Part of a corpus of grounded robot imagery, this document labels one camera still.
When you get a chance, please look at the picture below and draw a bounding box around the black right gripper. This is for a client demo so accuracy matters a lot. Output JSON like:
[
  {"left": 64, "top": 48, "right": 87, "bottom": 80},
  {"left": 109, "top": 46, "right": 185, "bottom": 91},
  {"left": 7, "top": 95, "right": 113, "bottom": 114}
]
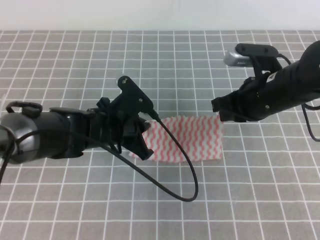
[{"left": 211, "top": 72, "right": 300, "bottom": 123}]

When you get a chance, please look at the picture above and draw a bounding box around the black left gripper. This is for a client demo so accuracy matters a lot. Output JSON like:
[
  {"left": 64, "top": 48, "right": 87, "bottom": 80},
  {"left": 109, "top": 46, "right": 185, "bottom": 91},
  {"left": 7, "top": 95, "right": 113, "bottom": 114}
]
[{"left": 49, "top": 97, "right": 154, "bottom": 161}]

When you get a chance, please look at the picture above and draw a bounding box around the pink wavy striped towel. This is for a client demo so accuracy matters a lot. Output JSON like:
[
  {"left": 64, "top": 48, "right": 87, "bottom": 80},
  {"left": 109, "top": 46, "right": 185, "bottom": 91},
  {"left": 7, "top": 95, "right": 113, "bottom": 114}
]
[{"left": 142, "top": 116, "right": 223, "bottom": 164}]

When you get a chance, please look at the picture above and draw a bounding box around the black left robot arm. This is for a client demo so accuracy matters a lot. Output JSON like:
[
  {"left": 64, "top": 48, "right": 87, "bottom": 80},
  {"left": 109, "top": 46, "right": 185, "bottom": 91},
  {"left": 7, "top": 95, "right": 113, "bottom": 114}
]
[{"left": 0, "top": 97, "right": 154, "bottom": 176}]

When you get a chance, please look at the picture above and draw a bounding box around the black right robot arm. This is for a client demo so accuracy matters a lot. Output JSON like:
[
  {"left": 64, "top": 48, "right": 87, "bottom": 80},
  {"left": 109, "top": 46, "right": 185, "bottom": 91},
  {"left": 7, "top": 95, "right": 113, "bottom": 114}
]
[{"left": 211, "top": 41, "right": 320, "bottom": 123}]

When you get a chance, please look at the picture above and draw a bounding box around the grey checked tablecloth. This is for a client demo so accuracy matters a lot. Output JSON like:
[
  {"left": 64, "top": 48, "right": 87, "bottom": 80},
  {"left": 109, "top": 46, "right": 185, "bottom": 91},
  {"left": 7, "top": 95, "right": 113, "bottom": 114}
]
[{"left": 0, "top": 30, "right": 320, "bottom": 240}]

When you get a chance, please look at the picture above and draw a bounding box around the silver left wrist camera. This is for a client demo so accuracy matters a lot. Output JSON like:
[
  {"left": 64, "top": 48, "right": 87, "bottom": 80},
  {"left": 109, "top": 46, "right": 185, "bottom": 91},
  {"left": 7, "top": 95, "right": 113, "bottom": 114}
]
[{"left": 115, "top": 75, "right": 154, "bottom": 116}]

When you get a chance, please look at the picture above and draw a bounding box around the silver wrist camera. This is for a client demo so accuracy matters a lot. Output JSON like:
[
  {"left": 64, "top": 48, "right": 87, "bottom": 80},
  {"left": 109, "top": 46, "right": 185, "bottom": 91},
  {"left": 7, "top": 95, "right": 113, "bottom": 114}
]
[
  {"left": 223, "top": 43, "right": 282, "bottom": 77},
  {"left": 115, "top": 75, "right": 154, "bottom": 116}
]

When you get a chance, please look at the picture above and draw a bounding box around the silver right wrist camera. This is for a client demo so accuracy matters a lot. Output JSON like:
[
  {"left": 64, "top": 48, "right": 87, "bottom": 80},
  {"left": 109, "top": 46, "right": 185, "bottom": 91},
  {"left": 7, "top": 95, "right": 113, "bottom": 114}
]
[{"left": 223, "top": 43, "right": 282, "bottom": 77}]

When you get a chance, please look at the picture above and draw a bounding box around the black right camera cable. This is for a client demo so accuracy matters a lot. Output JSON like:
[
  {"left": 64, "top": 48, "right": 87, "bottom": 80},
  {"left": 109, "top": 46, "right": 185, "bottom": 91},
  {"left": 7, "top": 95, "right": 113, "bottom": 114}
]
[{"left": 276, "top": 53, "right": 320, "bottom": 142}]

